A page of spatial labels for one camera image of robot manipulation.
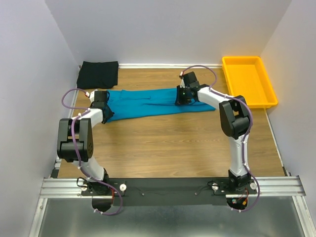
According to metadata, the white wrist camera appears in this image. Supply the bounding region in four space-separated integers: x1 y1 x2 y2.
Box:
85 90 96 103
179 72 186 88

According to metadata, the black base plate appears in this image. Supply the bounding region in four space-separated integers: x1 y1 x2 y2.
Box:
77 177 257 209

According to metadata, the blue t shirt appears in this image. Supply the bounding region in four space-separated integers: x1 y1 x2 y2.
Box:
108 88 216 122

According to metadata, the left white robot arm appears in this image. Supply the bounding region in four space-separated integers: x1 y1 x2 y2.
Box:
57 90 115 195

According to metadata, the aluminium frame rail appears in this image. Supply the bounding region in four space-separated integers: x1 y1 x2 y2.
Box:
39 176 306 198

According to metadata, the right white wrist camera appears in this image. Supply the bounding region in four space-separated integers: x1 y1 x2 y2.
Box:
179 72 186 88

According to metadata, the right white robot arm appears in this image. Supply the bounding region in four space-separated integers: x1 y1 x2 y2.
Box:
175 72 253 194

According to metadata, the folded black t shirt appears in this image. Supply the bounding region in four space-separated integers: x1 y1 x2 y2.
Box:
77 61 119 89

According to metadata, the yellow plastic bin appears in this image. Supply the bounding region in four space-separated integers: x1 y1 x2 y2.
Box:
222 56 278 109

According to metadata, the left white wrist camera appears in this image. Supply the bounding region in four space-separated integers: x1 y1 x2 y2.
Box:
85 90 96 103

